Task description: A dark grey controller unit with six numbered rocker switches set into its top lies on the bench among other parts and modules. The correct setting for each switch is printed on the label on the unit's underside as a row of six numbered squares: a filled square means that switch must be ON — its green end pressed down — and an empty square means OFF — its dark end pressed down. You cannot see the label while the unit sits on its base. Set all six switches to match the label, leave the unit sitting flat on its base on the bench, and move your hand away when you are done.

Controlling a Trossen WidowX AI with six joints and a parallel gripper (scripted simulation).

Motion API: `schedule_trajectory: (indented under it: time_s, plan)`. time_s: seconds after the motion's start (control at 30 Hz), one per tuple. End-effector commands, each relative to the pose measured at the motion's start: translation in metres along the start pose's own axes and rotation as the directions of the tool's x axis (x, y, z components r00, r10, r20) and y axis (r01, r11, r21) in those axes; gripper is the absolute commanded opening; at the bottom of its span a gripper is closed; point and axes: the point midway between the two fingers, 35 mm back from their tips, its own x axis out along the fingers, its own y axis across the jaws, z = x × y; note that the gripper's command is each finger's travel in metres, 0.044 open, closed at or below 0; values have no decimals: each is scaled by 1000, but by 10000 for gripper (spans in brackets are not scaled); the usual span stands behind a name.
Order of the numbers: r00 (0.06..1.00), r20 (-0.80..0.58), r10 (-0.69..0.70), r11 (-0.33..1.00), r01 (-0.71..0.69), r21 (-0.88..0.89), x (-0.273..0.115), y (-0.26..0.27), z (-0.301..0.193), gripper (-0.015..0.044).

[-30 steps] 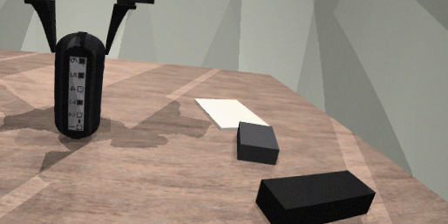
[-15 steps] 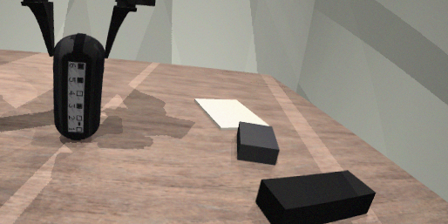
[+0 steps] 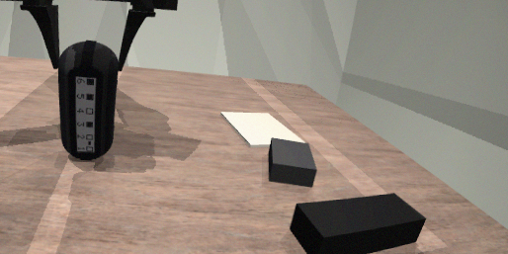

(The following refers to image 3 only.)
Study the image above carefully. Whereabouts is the white flat sheet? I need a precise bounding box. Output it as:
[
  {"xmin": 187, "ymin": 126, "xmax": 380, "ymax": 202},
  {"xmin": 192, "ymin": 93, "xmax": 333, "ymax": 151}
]
[{"xmin": 220, "ymin": 112, "xmax": 304, "ymax": 148}]

